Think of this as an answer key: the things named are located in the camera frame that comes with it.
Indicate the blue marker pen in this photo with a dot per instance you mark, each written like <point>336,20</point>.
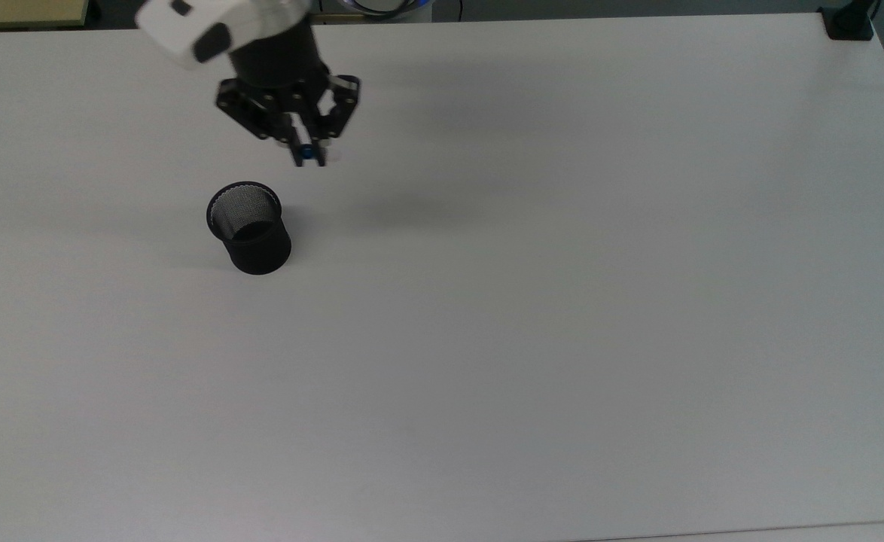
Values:
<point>306,153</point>

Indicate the black table clamp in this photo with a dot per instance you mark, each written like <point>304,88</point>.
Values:
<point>848,22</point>

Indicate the black mesh pen cup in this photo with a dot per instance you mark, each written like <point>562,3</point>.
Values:
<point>257,241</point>

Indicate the beige board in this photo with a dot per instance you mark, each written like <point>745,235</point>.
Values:
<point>20,11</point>

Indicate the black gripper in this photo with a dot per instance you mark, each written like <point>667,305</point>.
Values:
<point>280,68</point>

